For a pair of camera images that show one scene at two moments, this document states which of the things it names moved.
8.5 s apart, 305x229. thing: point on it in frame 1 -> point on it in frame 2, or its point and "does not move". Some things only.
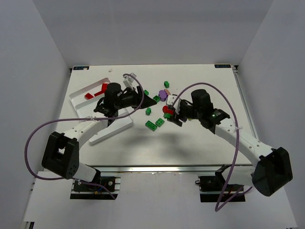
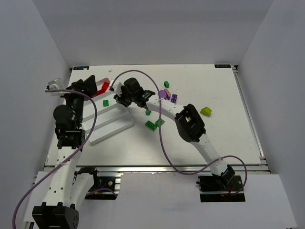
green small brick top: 166,84 does not move
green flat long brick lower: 151,126 does not move
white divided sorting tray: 84,102 does not move
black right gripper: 178,114 -> 124,98
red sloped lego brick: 104,88 does not move
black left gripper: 138,97 -> 79,87
